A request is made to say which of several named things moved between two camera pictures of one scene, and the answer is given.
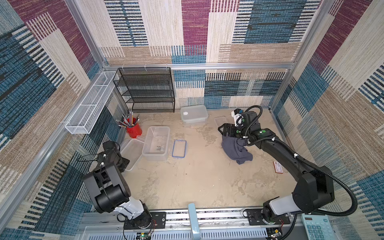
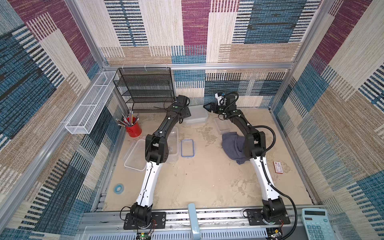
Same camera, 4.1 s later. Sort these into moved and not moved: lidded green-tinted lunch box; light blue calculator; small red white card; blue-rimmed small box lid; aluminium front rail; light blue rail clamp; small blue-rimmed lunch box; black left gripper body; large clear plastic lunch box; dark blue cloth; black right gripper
Moved: black left gripper body; black right gripper; large clear plastic lunch box; blue-rimmed small box lid
Not moved: dark blue cloth; light blue calculator; lidded green-tinted lunch box; small blue-rimmed lunch box; small red white card; light blue rail clamp; aluminium front rail
